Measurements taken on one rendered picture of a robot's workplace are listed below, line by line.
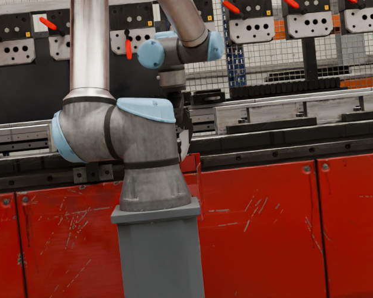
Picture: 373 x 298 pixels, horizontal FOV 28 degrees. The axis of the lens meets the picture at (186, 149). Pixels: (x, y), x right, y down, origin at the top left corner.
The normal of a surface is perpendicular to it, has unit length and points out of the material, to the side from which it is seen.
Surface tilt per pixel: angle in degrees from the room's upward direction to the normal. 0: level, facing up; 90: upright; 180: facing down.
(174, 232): 90
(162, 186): 72
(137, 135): 90
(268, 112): 90
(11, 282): 90
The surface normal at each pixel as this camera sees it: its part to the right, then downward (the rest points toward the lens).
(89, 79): 0.11, -0.16
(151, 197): -0.09, -0.25
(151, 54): -0.33, 0.17
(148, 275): 0.03, 0.05
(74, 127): -0.36, -0.14
